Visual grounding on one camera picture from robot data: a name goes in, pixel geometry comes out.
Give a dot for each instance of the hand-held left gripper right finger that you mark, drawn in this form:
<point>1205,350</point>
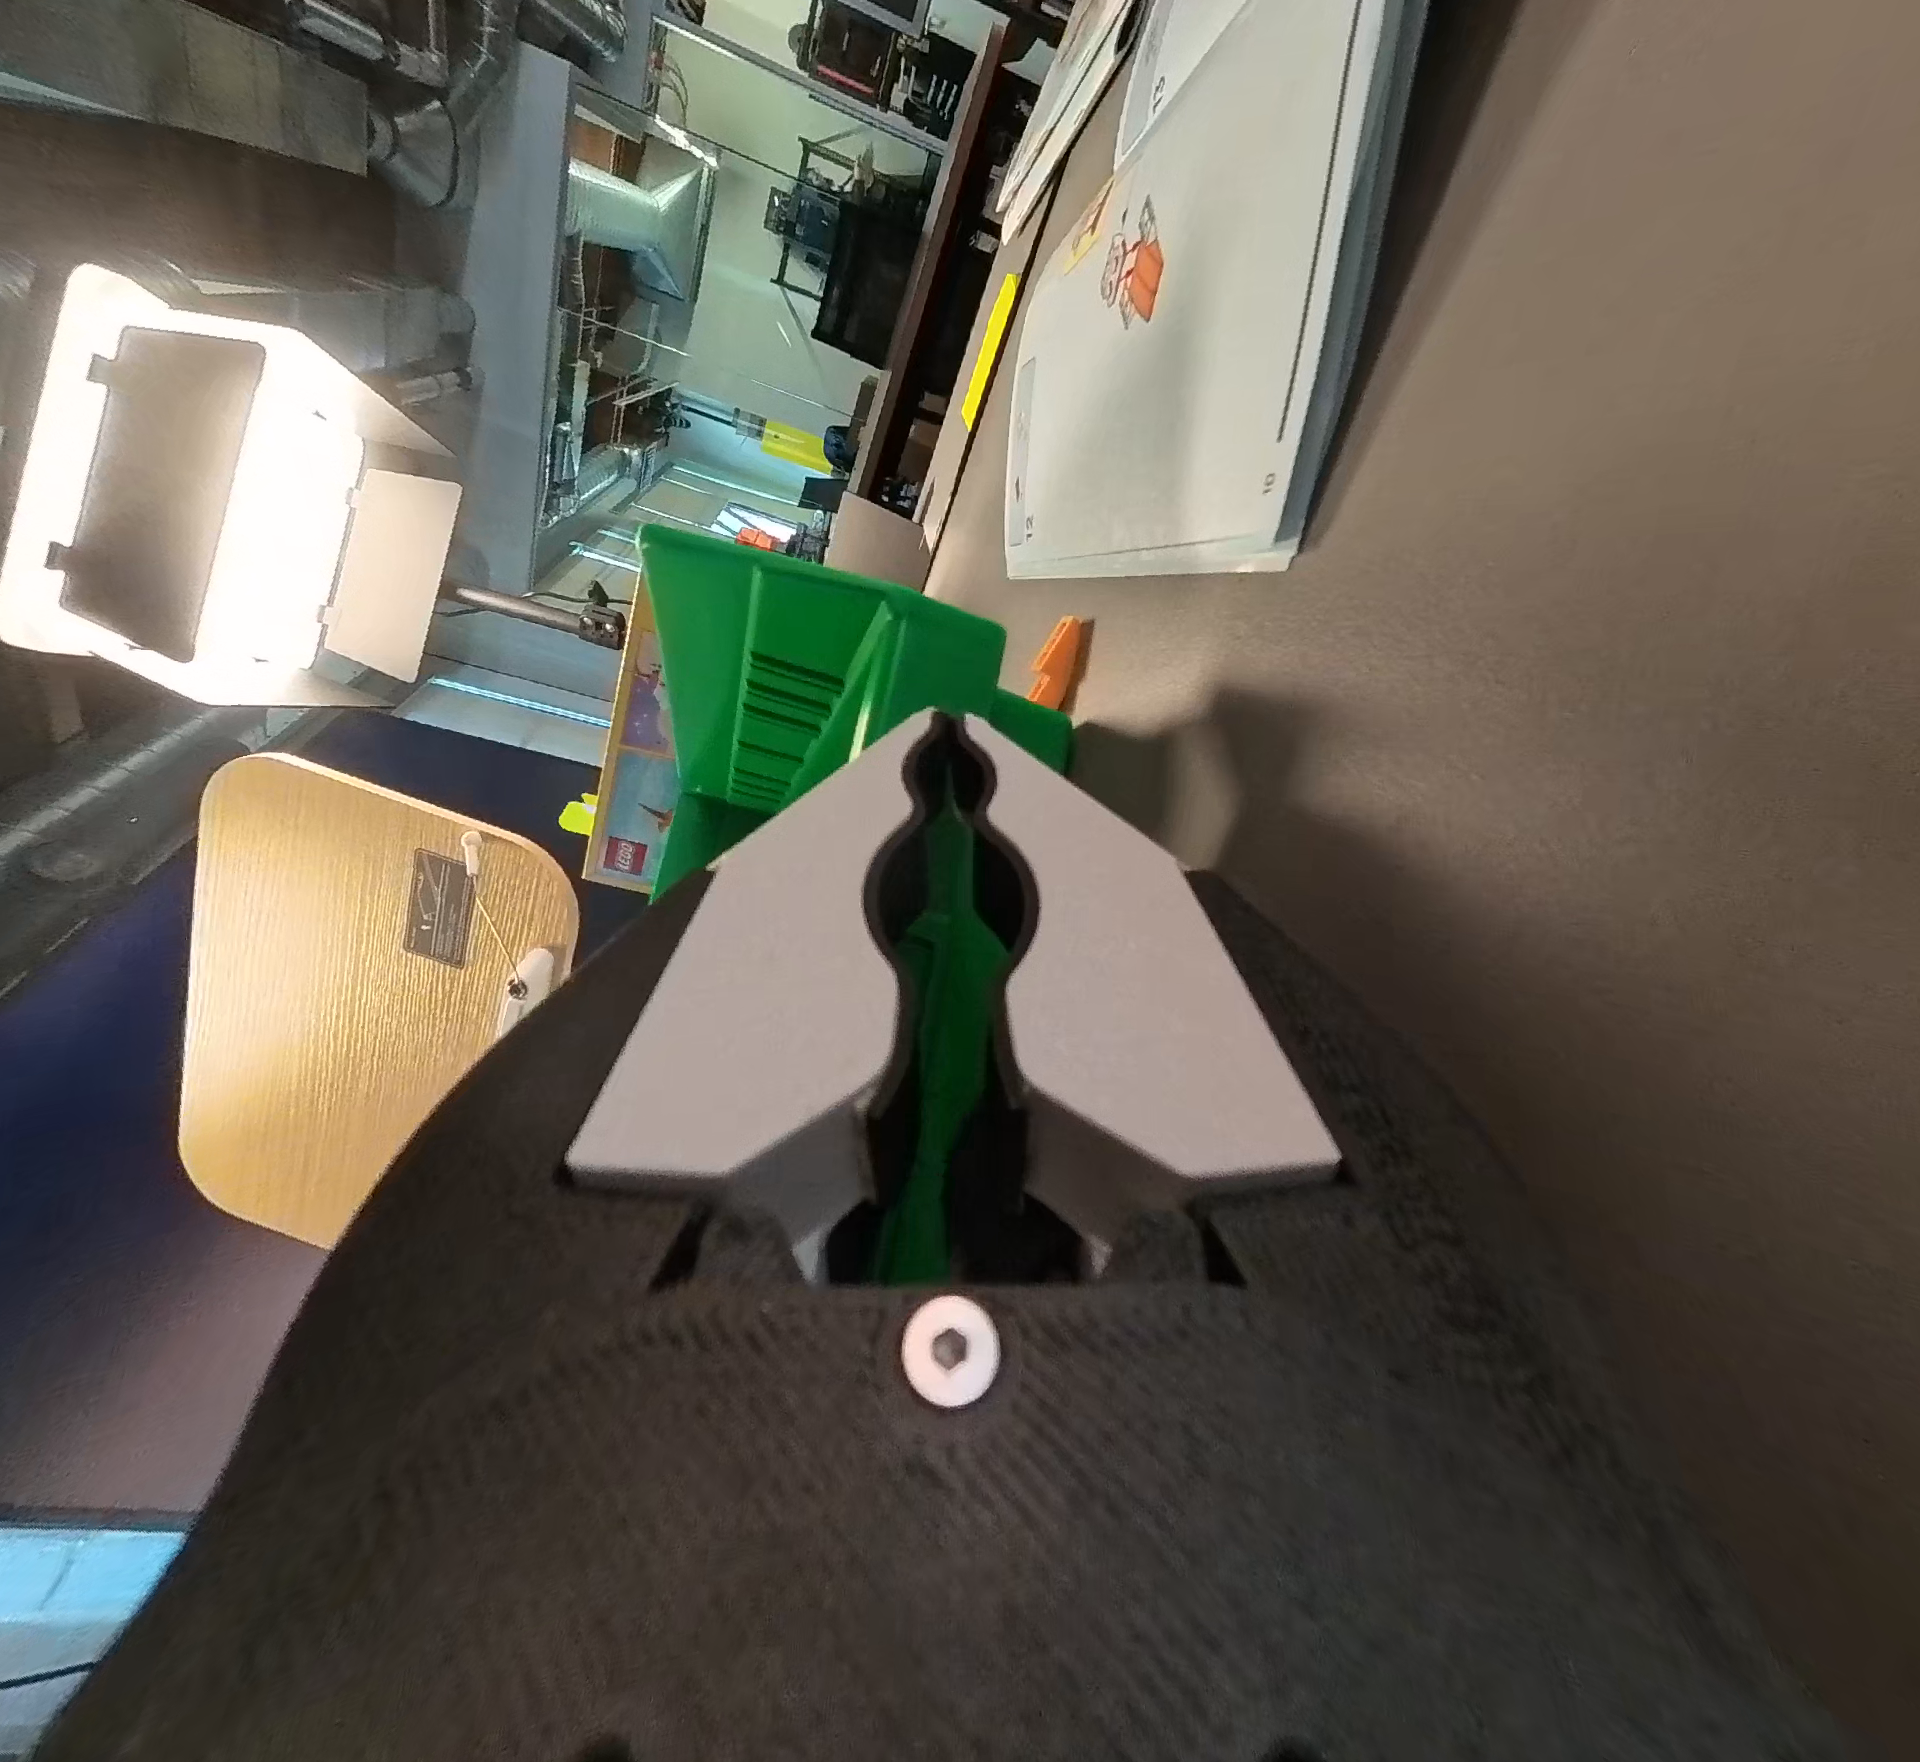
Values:
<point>1188,1044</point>

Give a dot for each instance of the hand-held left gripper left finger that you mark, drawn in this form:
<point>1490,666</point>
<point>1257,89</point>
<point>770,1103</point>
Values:
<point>722,1044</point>

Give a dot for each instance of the green plastic parts bin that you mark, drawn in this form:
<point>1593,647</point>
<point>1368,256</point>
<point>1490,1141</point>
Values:
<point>782,680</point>

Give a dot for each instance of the yellow lego set box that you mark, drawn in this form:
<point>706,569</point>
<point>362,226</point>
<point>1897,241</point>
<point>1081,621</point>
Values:
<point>636,774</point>

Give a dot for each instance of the orange lego wedge piece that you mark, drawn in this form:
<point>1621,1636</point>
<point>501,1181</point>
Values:
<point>1060,659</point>

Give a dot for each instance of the wooden board with label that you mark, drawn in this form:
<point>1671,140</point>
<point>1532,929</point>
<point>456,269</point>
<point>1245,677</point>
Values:
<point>346,1015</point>

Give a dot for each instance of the open instruction booklet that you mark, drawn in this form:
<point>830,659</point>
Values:
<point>1188,412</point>

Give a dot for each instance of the studio light panel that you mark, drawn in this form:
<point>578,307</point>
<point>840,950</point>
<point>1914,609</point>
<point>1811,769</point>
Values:
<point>300,547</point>

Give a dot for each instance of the yellow sticky note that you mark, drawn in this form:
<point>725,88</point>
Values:
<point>991,353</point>

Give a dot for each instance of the metal exhaust hood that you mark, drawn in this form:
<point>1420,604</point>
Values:
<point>636,215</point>

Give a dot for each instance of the closed instruction booklet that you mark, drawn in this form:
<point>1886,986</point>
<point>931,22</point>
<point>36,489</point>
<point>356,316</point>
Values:
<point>1095,23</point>

